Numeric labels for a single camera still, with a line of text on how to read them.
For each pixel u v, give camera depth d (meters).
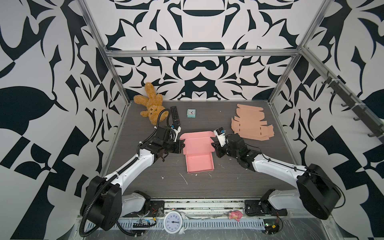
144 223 0.70
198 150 0.87
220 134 0.74
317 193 0.42
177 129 0.77
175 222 0.69
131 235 0.68
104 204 0.40
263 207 0.67
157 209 0.74
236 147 0.66
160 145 0.65
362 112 0.54
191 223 0.71
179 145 0.73
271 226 0.71
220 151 0.76
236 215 0.70
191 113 1.11
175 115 1.10
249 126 1.06
